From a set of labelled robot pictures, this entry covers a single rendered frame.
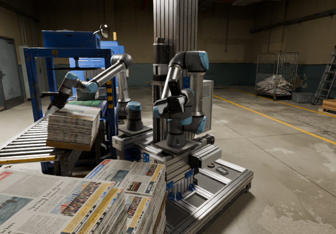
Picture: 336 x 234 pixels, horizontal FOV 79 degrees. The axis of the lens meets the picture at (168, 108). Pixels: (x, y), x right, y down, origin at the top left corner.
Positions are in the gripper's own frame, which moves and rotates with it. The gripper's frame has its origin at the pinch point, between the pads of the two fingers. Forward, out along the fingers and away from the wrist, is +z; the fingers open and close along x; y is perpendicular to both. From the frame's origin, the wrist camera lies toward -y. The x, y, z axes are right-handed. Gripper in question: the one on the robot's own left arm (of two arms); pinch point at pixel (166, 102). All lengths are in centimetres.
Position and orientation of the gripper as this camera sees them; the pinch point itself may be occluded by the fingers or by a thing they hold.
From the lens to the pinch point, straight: 83.3
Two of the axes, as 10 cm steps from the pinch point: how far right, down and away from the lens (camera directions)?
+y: 1.3, 9.8, 1.8
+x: -9.4, 0.6, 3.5
